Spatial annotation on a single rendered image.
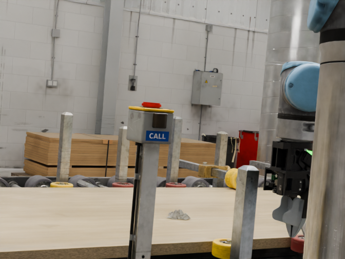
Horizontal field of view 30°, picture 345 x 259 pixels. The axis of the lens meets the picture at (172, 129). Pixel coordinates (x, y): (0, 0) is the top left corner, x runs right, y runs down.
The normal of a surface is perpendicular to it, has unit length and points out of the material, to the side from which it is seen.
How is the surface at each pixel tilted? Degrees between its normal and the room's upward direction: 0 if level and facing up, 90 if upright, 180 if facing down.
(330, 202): 88
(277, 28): 90
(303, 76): 90
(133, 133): 90
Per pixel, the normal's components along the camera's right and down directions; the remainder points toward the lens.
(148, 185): 0.50, 0.09
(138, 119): -0.86, -0.04
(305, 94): -0.17, 0.04
